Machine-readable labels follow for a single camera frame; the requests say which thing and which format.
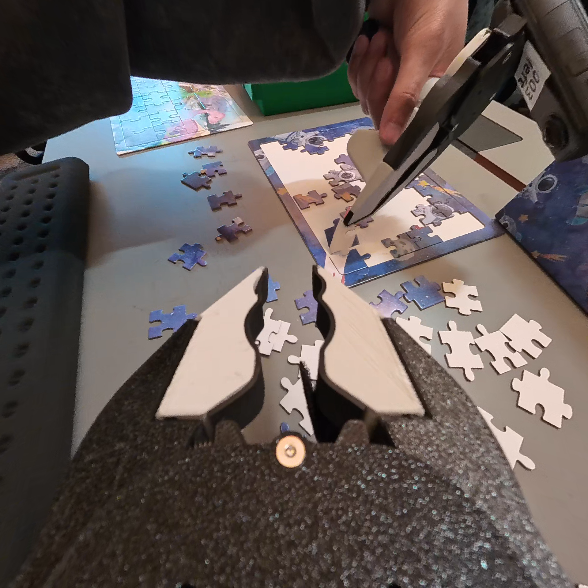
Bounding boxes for pink dinosaur puzzle board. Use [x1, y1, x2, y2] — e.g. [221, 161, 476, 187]
[110, 76, 254, 157]

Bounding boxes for person's left forearm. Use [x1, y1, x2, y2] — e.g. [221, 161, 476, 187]
[0, 0, 368, 157]

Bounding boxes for adjacent grey table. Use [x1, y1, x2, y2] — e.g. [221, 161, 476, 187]
[454, 101, 556, 194]

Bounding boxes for blue puzzle piece white corner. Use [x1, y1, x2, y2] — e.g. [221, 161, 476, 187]
[216, 217, 253, 243]

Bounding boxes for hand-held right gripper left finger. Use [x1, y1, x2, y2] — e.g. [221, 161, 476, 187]
[155, 266, 269, 422]

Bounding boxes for orange comet tail puzzle piece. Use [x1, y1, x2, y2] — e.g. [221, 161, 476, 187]
[293, 189, 328, 210]

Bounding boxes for white striped corner puzzle piece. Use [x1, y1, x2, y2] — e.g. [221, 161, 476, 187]
[328, 248, 371, 277]

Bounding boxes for green plastic bin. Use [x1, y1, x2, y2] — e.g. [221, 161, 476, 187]
[243, 76, 360, 116]

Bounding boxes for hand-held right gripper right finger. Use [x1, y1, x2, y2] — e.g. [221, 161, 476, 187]
[312, 265, 426, 433]

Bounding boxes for space print puzzle box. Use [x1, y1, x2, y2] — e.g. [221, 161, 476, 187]
[495, 155, 588, 316]

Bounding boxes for person's left hand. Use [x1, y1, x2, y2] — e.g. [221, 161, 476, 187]
[347, 0, 470, 146]

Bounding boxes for assembled astronaut puzzle pieces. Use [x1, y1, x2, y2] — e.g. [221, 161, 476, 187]
[279, 130, 332, 155]

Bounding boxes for white astronaut puzzle piece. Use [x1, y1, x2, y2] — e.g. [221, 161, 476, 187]
[411, 202, 456, 226]

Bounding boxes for blue space puzzle frame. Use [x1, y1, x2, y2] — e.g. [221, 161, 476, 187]
[248, 117, 506, 288]

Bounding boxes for joined comet star puzzle pieces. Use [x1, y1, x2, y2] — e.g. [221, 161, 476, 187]
[416, 180, 466, 204]

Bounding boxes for grey moon puzzle piece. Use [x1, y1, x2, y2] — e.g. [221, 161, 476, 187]
[381, 233, 416, 258]

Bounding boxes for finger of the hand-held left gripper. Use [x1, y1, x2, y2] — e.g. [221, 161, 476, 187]
[342, 158, 405, 227]
[365, 133, 456, 217]

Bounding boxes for pile of puzzle pieces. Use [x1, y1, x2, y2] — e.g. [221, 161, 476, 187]
[255, 275, 575, 471]

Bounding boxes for white backed puzzle piece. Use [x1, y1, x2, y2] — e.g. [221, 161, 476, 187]
[328, 216, 360, 256]

